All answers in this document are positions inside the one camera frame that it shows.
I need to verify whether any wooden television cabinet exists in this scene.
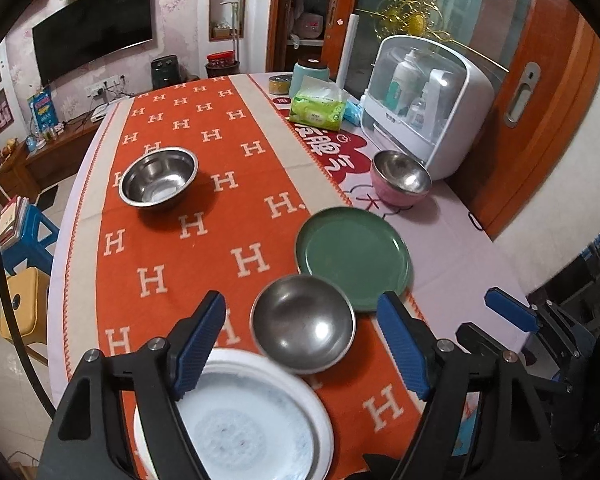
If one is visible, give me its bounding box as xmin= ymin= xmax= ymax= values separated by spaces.
xmin=0 ymin=115 xmax=111 ymax=196

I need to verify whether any red basket on dark bin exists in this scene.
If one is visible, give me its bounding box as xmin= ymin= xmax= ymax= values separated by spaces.
xmin=206 ymin=51 xmax=241 ymax=80

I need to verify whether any blue plastic stool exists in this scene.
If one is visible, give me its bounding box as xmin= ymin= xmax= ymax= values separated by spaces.
xmin=0 ymin=205 xmax=61 ymax=278

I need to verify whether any small round steel bowl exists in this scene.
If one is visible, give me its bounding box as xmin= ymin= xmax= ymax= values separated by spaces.
xmin=250 ymin=275 xmax=357 ymax=376

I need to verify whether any white plate with blue pattern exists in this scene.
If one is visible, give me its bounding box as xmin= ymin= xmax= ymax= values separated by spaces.
xmin=175 ymin=362 xmax=321 ymax=480

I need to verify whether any wide flat-bottomed steel bowl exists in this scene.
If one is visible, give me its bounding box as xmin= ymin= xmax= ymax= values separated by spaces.
xmin=118 ymin=146 xmax=199 ymax=211

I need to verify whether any teal canister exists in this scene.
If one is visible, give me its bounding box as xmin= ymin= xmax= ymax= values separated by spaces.
xmin=292 ymin=59 xmax=331 ymax=98

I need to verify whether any blue packet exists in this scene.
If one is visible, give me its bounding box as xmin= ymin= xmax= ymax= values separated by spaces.
xmin=342 ymin=100 xmax=366 ymax=127

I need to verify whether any blue printed box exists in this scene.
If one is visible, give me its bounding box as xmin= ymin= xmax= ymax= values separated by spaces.
xmin=27 ymin=89 xmax=56 ymax=131

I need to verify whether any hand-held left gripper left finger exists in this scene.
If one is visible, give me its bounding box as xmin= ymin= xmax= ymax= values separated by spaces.
xmin=37 ymin=290 xmax=228 ymax=480

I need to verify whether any orange patterned table runner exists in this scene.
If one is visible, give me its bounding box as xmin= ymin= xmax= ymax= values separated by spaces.
xmin=62 ymin=72 xmax=481 ymax=480

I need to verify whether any black air fryer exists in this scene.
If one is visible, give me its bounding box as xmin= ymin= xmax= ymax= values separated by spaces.
xmin=151 ymin=56 xmax=183 ymax=88

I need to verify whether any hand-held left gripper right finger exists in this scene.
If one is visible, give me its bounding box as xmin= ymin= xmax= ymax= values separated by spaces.
xmin=362 ymin=291 xmax=563 ymax=480

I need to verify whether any mop in wall niche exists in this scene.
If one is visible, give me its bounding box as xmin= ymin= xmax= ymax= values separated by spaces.
xmin=231 ymin=0 xmax=244 ymax=53

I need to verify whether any white upright tube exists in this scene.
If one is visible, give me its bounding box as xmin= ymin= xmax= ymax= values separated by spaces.
xmin=336 ymin=14 xmax=359 ymax=96

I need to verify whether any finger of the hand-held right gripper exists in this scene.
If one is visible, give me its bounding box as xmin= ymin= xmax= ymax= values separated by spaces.
xmin=484 ymin=287 xmax=596 ymax=361
xmin=455 ymin=322 xmax=506 ymax=354

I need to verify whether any pale pink printed tablecloth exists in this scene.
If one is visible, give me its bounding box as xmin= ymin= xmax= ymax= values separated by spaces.
xmin=45 ymin=72 xmax=546 ymax=480

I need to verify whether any pink rice cooker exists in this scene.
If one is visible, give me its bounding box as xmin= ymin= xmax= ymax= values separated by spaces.
xmin=292 ymin=10 xmax=326 ymax=41

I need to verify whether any pink bowl with steel lining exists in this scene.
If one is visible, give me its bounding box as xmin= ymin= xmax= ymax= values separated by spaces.
xmin=371 ymin=150 xmax=433 ymax=207

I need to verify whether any white countertop sterilizer cabinet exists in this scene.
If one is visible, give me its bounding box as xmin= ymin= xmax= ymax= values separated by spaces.
xmin=360 ymin=34 xmax=495 ymax=181

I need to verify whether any white set-top box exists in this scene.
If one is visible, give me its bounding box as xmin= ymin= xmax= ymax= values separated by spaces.
xmin=87 ymin=102 xmax=116 ymax=122

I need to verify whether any stack of books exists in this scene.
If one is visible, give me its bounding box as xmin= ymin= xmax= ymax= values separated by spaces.
xmin=0 ymin=196 xmax=31 ymax=248

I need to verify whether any orange wooden sliding door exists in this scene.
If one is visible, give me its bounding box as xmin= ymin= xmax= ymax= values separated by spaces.
xmin=480 ymin=0 xmax=600 ymax=241

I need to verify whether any yellow plastic stool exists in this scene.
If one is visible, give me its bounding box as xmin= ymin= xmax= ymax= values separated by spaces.
xmin=0 ymin=267 xmax=56 ymax=366

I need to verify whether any gold hanging ornament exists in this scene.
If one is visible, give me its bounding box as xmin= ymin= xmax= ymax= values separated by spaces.
xmin=355 ymin=0 xmax=461 ymax=43

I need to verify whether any silver door handle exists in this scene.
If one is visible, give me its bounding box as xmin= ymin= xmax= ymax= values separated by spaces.
xmin=504 ymin=62 xmax=541 ymax=128

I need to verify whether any white wall socket strip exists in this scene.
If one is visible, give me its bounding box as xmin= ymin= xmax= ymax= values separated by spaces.
xmin=84 ymin=75 xmax=126 ymax=98

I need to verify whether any green wet wipes packet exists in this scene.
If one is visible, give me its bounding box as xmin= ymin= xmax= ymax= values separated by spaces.
xmin=288 ymin=76 xmax=347 ymax=130

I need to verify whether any black flat television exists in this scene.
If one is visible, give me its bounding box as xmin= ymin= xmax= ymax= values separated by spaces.
xmin=32 ymin=0 xmax=153 ymax=86

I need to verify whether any plain white plate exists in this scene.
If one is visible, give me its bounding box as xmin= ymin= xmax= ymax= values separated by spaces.
xmin=132 ymin=347 xmax=335 ymax=480

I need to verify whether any white pump bottle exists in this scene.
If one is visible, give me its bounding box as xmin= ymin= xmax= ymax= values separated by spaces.
xmin=385 ymin=50 xmax=421 ymax=116

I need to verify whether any black floor mat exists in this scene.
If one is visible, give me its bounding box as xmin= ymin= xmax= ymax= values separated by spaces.
xmin=35 ymin=185 xmax=61 ymax=208

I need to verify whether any green plate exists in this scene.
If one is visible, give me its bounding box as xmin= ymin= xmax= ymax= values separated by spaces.
xmin=295 ymin=206 xmax=413 ymax=313

